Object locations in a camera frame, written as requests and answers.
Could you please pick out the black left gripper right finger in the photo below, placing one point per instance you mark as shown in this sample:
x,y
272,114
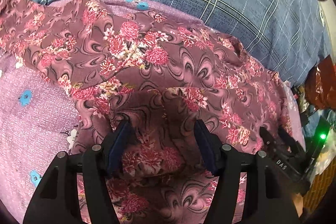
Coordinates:
x,y
265,197

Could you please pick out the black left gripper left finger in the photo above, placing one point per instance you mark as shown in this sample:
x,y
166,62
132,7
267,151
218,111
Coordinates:
x,y
56,198

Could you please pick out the mauve floral print garment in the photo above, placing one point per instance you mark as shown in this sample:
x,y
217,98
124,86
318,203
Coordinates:
x,y
157,87

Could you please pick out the pile of mixed clothes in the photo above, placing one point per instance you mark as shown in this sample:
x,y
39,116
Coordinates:
x,y
310,117

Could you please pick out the brown woven mat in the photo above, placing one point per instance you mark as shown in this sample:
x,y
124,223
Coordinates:
x,y
319,188

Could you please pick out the red shiny plastic bag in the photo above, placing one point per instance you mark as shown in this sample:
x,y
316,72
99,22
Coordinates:
x,y
320,85

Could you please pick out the pink flowered bed sheet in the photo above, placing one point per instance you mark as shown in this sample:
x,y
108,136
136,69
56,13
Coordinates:
x,y
34,121

